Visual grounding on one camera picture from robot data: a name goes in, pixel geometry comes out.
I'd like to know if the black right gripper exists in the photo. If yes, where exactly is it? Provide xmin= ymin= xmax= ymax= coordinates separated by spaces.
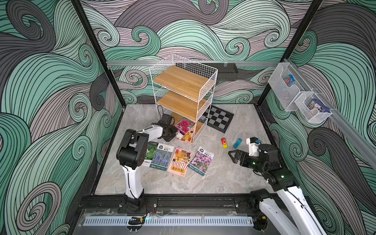
xmin=230 ymin=148 xmax=266 ymax=174

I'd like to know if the magenta flower seed bag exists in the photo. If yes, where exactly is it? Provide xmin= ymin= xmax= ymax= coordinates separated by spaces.
xmin=175 ymin=117 xmax=195 ymax=135

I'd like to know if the striped awning shop seed bag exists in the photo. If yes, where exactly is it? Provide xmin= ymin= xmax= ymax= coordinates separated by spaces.
xmin=176 ymin=131 xmax=193 ymax=143

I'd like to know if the green vegetable seed bag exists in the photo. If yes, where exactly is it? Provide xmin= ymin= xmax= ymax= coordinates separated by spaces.
xmin=142 ymin=142 xmax=159 ymax=167

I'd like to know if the lavender flower seed bag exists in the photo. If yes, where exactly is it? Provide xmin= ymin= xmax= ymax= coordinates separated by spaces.
xmin=149 ymin=143 xmax=175 ymax=171

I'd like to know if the pink cosmos flower seed bag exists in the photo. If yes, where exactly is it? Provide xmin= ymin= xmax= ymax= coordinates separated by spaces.
xmin=188 ymin=146 xmax=214 ymax=176

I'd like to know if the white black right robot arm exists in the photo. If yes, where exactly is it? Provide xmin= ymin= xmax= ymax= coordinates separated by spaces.
xmin=228 ymin=143 xmax=326 ymax=235

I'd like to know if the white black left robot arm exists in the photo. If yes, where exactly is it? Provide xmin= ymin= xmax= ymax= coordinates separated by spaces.
xmin=116 ymin=114 xmax=177 ymax=212

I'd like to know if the teal curved plastic block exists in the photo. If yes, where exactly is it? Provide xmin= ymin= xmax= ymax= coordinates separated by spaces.
xmin=233 ymin=138 xmax=242 ymax=149

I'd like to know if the red yellow toy truck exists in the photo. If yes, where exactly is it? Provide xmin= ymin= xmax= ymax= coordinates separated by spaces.
xmin=221 ymin=138 xmax=228 ymax=148

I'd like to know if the black grey chessboard box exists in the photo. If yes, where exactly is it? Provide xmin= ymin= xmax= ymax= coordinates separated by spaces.
xmin=203 ymin=105 xmax=234 ymax=133

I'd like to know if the blue white packet in bin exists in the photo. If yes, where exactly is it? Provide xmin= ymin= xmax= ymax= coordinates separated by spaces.
xmin=307 ymin=99 xmax=330 ymax=113

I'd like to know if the blue red toy in bin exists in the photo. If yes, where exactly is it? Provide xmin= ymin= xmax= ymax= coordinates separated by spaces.
xmin=284 ymin=74 xmax=296 ymax=87

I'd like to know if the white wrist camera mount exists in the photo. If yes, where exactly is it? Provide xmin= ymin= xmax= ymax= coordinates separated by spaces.
xmin=246 ymin=137 xmax=261 ymax=157

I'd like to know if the white wire shelf rack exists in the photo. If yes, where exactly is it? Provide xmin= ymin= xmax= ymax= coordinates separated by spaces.
xmin=149 ymin=54 xmax=218 ymax=144

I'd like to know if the black wall tray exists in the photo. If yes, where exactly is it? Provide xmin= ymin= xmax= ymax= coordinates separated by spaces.
xmin=205 ymin=63 xmax=239 ymax=82

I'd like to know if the clear wall bin left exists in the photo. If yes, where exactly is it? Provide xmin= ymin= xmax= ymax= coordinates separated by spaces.
xmin=268 ymin=63 xmax=308 ymax=112

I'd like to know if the clear wall bin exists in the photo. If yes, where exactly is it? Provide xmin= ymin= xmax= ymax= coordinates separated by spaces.
xmin=268 ymin=63 xmax=308 ymax=112
xmin=294 ymin=92 xmax=332 ymax=123

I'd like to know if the clear wall bin right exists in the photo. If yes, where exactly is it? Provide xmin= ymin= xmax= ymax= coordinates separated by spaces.
xmin=294 ymin=92 xmax=332 ymax=123

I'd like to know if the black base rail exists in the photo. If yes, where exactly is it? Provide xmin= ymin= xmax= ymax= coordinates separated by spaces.
xmin=77 ymin=192 xmax=297 ymax=217

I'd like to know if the white slotted cable duct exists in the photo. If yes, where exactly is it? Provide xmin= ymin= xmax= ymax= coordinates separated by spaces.
xmin=83 ymin=216 xmax=254 ymax=227

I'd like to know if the black corner frame post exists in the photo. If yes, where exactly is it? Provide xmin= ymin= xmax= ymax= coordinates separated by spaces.
xmin=71 ymin=0 xmax=126 ymax=110
xmin=256 ymin=0 xmax=322 ymax=109

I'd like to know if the left black corner frame post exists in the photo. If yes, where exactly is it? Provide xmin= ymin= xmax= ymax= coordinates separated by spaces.
xmin=71 ymin=0 xmax=126 ymax=110

